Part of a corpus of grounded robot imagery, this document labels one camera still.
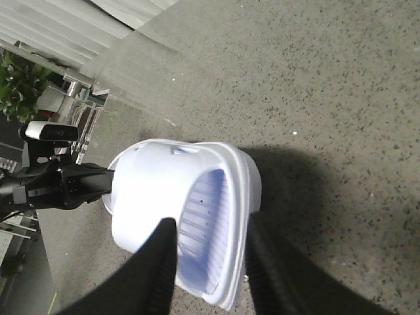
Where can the light blue slipper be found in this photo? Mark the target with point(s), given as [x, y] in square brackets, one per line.
[202, 186]
[254, 181]

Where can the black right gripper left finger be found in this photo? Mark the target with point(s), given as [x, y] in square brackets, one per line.
[143, 285]

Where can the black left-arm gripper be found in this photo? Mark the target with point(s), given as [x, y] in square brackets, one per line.
[56, 183]

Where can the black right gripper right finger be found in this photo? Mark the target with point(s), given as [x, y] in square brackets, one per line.
[283, 280]

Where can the green potted plant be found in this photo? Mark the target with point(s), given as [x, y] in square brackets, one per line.
[23, 82]

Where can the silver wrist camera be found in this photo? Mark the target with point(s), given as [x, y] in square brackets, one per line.
[48, 131]

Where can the metal frame rack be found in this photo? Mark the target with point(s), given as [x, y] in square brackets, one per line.
[81, 106]

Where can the beige pleated curtain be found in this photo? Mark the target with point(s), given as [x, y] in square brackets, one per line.
[72, 32]

